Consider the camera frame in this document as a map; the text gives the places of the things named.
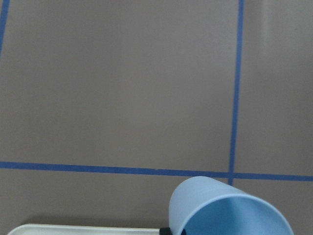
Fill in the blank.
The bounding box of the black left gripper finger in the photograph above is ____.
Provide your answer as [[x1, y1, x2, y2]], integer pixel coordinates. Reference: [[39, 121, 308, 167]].
[[159, 227, 172, 235]]

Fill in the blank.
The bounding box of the light blue plastic cup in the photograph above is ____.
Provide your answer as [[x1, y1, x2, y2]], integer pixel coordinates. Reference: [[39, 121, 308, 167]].
[[169, 176, 294, 235]]

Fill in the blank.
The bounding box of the cream plastic tray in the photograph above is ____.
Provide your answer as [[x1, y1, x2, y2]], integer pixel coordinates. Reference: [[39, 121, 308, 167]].
[[8, 224, 159, 235]]

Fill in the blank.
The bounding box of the brown paper table cover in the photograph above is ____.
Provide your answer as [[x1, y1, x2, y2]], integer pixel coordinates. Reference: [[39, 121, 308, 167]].
[[0, 0, 313, 235]]

